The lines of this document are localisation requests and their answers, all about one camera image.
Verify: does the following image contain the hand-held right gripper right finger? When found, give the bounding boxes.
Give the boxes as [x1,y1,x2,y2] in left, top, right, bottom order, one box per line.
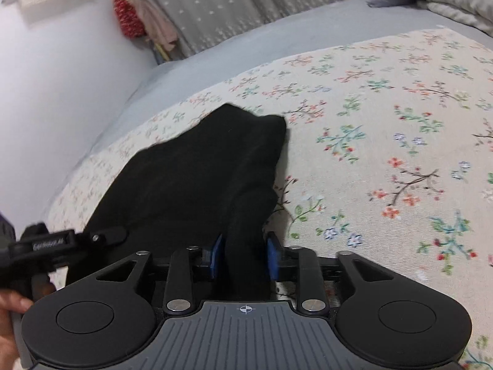
[266,231,397,315]

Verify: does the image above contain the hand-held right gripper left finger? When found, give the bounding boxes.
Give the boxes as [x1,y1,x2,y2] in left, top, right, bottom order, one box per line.
[94,233,226,315]

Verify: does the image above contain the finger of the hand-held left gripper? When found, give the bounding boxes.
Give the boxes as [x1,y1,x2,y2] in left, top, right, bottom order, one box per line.
[78,227,128,246]

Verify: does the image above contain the black pants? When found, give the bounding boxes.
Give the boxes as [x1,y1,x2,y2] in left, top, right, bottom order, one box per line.
[67,103,287,301]

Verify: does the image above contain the person's left hand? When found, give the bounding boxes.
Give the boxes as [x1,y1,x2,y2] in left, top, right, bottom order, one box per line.
[0,282,58,363]

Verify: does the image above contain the floral printed blanket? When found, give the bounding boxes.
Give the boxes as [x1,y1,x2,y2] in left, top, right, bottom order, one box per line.
[40,25,493,370]

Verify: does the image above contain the yellow rod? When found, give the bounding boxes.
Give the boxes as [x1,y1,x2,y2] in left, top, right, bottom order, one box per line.
[154,42,172,64]

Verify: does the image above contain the pink hanging cloth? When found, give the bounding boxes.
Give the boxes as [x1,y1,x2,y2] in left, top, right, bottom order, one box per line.
[133,0,178,52]

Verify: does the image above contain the red floral hanging bag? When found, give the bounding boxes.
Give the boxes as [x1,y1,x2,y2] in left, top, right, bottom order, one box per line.
[113,0,146,40]

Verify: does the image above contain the grey star-print curtain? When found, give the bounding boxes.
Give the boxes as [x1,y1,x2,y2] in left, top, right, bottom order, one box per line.
[113,0,366,58]

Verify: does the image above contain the grey pillow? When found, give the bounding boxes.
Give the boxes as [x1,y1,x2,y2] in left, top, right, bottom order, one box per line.
[418,0,493,35]

